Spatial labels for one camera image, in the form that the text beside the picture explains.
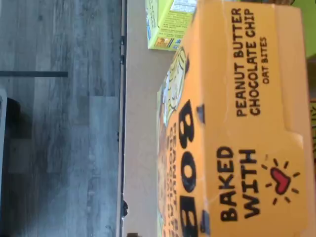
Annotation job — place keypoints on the orange Bobo's peanut butter box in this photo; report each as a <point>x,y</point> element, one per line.
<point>247,74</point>

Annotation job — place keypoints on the wooden shelf board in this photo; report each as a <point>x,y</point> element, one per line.
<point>140,123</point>

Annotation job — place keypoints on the black metal shelf rack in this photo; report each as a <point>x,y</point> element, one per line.
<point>124,24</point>

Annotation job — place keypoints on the black metal bar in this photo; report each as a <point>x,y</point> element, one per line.
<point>34,74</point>

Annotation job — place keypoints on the dark block with grey edge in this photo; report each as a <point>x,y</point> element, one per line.
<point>17,135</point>

